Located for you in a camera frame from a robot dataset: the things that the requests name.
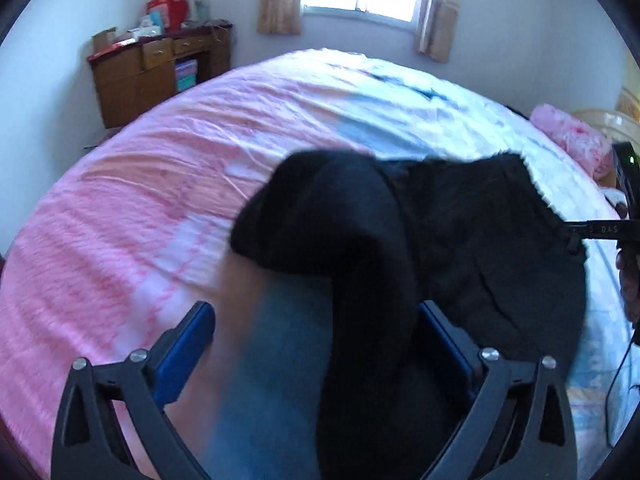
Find pink and blue printed bed sheet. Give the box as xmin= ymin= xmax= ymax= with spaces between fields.
xmin=0 ymin=47 xmax=636 ymax=480

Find red bag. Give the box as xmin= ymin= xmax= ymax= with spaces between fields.
xmin=146 ymin=0 xmax=193 ymax=31

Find open cardboard box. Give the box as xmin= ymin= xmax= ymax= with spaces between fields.
xmin=92 ymin=27 xmax=118 ymax=53

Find stack of colourful packets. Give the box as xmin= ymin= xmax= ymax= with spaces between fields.
xmin=175 ymin=59 xmax=199 ymax=92

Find black pants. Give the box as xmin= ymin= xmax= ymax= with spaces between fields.
xmin=230 ymin=150 xmax=588 ymax=480

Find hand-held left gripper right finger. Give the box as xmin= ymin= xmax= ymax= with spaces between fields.
xmin=419 ymin=300 xmax=581 ymax=480

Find person's right hand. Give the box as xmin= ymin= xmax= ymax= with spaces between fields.
xmin=616 ymin=250 xmax=640 ymax=328

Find black cable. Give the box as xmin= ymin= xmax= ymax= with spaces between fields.
xmin=602 ymin=330 xmax=640 ymax=441

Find wooden desk with drawers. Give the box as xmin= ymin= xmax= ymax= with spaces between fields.
xmin=87 ymin=22 xmax=234 ymax=131

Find pink fluffy pillow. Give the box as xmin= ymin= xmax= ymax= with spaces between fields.
xmin=529 ymin=103 xmax=618 ymax=181

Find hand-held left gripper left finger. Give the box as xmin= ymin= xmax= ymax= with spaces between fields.
xmin=50 ymin=301 xmax=217 ymax=480

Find beige headboard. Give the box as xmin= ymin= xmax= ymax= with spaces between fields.
xmin=570 ymin=87 xmax=640 ymax=186

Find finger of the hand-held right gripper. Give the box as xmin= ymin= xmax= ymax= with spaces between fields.
xmin=564 ymin=220 xmax=588 ymax=256

